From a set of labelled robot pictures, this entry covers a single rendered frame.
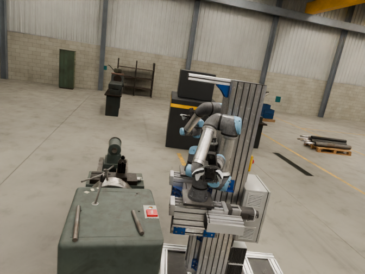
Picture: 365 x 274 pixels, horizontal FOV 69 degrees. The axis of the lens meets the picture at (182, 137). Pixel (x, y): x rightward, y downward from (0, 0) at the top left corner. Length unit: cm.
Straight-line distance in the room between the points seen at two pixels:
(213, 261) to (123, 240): 132
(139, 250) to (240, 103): 120
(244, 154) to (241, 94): 45
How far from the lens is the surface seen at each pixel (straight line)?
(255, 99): 201
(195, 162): 165
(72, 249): 138
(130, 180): 260
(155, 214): 155
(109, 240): 137
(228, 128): 177
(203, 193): 196
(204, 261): 253
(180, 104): 658
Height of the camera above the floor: 209
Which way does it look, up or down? 15 degrees down
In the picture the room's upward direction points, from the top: 9 degrees clockwise
